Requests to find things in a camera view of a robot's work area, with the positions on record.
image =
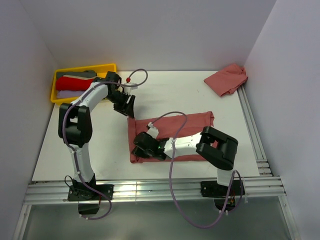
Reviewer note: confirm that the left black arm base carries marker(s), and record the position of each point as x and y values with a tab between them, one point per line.
88	200

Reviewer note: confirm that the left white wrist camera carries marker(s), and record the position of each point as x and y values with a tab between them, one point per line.
128	87

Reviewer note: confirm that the rolled lilac t-shirt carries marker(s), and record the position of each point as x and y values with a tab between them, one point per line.
64	94

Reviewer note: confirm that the yellow plastic tray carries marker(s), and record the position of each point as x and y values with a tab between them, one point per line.
100	69

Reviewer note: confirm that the rolled grey t-shirt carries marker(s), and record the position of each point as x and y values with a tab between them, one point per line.
86	73

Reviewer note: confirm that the rolled beige t-shirt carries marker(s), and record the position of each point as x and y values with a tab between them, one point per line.
80	77

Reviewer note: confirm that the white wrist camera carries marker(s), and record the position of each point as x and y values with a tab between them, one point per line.
128	87
152	130

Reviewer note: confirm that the salmon pink t-shirt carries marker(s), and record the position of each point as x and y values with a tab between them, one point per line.
227	80
167	127

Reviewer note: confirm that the folded salmon pink t-shirt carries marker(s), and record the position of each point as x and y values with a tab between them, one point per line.
227	80

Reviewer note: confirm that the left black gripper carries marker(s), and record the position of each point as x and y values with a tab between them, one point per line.
126	109

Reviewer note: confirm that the rolled red t-shirt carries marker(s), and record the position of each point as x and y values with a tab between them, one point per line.
70	83

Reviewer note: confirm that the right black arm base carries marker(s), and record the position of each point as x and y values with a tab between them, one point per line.
211	189

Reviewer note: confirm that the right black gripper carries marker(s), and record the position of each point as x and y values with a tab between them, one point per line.
138	151

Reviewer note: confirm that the aluminium rail frame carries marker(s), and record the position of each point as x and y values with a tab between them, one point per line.
144	210

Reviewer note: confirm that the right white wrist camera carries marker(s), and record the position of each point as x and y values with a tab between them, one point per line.
152	130

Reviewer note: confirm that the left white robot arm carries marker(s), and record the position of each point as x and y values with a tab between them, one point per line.
75	124

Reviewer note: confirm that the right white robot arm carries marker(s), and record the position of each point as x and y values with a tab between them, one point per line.
216	147

